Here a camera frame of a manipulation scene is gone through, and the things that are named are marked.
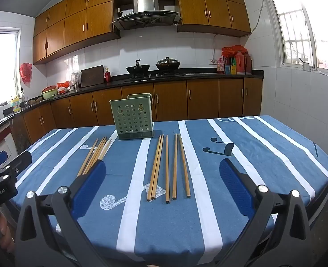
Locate clear plastic container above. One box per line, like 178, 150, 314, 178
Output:
71, 72, 82, 89

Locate wooden base cabinets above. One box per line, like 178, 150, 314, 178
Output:
9, 77, 263, 151

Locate black gas stove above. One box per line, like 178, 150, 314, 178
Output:
124, 72, 185, 82

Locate person's left hand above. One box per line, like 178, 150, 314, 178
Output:
0, 214, 16, 253

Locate red hanging plastic bag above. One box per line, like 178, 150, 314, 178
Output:
19, 63, 33, 83

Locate black kitchen countertop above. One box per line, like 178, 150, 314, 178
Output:
0, 69, 265, 142

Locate blue white striped tablecloth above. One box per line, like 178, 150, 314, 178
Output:
14, 115, 328, 260

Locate thin wall cable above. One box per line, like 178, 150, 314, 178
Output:
249, 0, 265, 35

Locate dark wooden cutting board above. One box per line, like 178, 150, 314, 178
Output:
81, 65, 105, 88

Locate metal faucet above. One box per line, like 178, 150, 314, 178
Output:
20, 87, 29, 107

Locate green perforated utensil holder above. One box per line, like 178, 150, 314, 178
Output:
109, 93, 155, 140

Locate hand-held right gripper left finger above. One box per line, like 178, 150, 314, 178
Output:
15, 160, 107, 267

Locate green basin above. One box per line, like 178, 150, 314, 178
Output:
41, 86, 58, 100

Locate black lidded wok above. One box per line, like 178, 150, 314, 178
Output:
156, 57, 180, 71

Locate dark red thermos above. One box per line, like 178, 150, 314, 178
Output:
243, 52, 253, 75

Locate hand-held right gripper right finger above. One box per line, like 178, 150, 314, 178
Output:
219, 158, 315, 267

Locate steel range hood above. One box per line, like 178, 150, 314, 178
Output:
112, 0, 182, 31

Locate wooden wall cabinet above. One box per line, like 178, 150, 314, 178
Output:
33, 0, 121, 65
176, 0, 251, 37

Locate large barred window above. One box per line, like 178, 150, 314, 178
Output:
260, 0, 328, 75

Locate small side window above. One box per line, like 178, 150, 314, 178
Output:
0, 27, 21, 112

